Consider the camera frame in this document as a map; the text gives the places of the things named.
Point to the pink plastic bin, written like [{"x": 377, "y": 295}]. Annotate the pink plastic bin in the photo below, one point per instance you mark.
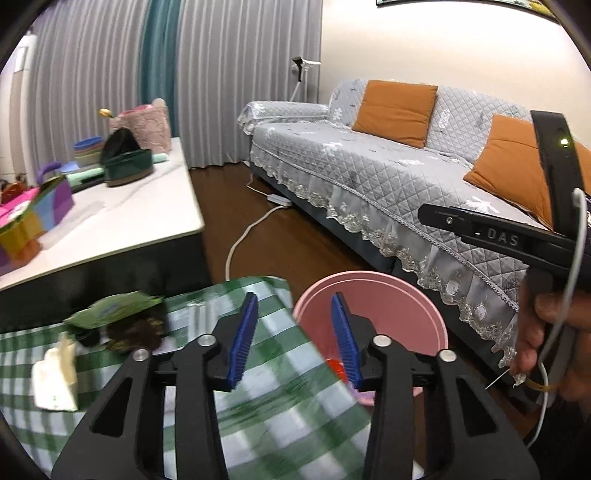
[{"x": 392, "y": 304}]

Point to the red wrapper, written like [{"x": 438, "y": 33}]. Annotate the red wrapper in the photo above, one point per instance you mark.
[{"x": 334, "y": 367}]

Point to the mint green tray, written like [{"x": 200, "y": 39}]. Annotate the mint green tray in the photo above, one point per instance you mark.
[{"x": 87, "y": 174}]

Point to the black hat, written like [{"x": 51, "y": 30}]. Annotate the black hat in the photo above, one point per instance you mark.
[{"x": 117, "y": 143}]

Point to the green checkered cloth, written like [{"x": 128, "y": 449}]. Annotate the green checkered cloth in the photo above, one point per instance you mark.
[{"x": 286, "y": 383}]

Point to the multicoloured storage box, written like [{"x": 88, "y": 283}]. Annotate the multicoloured storage box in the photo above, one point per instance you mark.
[{"x": 51, "y": 203}]

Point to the brown patterned scrunchie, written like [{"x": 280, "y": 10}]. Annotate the brown patterned scrunchie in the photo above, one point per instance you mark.
[{"x": 138, "y": 332}]

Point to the pink lace basket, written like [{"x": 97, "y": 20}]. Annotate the pink lace basket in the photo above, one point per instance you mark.
[{"x": 147, "y": 124}]

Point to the white power strip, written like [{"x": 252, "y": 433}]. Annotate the white power strip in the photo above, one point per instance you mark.
[{"x": 279, "y": 200}]

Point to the person's right hand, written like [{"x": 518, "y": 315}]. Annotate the person's right hand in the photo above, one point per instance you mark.
[{"x": 528, "y": 341}]

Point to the white top coffee table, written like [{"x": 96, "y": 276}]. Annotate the white top coffee table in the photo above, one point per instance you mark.
[{"x": 138, "y": 207}]

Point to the framed wall picture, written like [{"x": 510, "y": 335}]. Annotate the framed wall picture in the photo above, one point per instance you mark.
[{"x": 538, "y": 5}]

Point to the yellow flower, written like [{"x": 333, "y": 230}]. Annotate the yellow flower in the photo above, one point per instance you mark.
[{"x": 105, "y": 113}]

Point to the stack of pastel bowls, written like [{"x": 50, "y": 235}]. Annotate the stack of pastel bowls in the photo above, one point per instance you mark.
[{"x": 87, "y": 150}]

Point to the grey curtain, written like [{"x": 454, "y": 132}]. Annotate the grey curtain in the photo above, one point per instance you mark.
[
  {"x": 87, "y": 69},
  {"x": 249, "y": 69}
]

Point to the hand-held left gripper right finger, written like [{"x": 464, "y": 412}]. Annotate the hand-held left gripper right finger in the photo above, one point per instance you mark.
[{"x": 344, "y": 341}]

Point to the orange cushion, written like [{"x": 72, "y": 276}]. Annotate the orange cushion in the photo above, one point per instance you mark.
[
  {"x": 508, "y": 170},
  {"x": 397, "y": 110}
]

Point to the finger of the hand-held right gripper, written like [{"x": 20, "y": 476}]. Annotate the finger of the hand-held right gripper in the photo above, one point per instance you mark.
[{"x": 498, "y": 240}]

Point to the green snack packet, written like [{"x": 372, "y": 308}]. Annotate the green snack packet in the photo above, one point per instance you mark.
[{"x": 111, "y": 309}]

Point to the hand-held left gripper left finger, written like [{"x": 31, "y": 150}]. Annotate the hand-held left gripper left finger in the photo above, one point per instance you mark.
[{"x": 242, "y": 341}]

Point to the grey quilted sofa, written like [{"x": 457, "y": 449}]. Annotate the grey quilted sofa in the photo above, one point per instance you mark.
[{"x": 369, "y": 157}]

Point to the dark green round tin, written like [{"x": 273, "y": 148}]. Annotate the dark green round tin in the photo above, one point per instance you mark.
[{"x": 129, "y": 168}]

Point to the purple plastic container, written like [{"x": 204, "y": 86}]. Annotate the purple plastic container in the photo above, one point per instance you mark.
[{"x": 53, "y": 170}]

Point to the teal curtain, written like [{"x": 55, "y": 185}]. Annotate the teal curtain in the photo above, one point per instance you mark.
[{"x": 159, "y": 60}]

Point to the white floor lamp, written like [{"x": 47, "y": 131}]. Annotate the white floor lamp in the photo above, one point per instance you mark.
[{"x": 302, "y": 62}]

